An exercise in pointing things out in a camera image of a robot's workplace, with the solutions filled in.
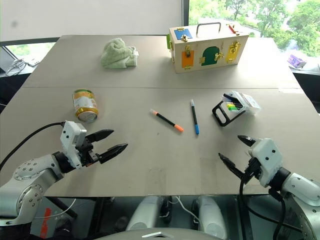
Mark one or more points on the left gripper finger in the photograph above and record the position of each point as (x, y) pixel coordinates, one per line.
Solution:
(101, 135)
(113, 152)

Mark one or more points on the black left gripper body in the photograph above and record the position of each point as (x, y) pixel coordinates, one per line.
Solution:
(86, 155)

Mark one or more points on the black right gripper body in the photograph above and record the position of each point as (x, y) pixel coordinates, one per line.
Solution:
(253, 170)

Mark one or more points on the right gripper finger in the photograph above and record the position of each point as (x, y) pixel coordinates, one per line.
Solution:
(247, 141)
(232, 166)

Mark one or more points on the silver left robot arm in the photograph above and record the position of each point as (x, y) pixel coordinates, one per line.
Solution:
(27, 185)

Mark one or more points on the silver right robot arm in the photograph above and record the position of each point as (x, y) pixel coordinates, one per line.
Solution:
(301, 197)

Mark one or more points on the green highlighter marker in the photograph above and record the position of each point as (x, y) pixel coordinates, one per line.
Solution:
(236, 108)

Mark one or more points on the yellow highlighter marker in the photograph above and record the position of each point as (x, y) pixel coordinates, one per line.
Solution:
(232, 105)

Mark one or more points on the clear marker case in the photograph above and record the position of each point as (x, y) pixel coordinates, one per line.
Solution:
(248, 101)

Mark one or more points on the black pen with blue caps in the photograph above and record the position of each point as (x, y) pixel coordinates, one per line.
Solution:
(194, 116)

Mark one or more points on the black pen with orange caps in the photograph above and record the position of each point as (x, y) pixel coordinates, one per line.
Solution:
(166, 120)

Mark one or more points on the wooden lock box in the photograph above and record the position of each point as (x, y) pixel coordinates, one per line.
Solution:
(210, 51)

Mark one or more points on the yellow drink can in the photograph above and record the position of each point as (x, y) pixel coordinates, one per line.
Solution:
(85, 105)

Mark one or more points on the silver rounded robot leg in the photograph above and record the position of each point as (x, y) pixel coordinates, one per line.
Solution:
(145, 212)
(211, 215)

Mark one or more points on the light green towel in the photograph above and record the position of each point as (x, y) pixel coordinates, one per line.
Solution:
(116, 53)

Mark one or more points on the purple packet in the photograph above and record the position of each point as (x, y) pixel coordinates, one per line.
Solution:
(296, 61)

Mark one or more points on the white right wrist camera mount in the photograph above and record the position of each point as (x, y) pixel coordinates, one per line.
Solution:
(268, 160)

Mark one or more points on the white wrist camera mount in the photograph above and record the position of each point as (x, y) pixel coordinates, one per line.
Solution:
(268, 160)
(71, 136)

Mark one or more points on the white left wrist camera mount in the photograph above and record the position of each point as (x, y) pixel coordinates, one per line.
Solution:
(71, 136)

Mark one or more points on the dark window frame post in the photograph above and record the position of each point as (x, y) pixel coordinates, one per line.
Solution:
(185, 12)

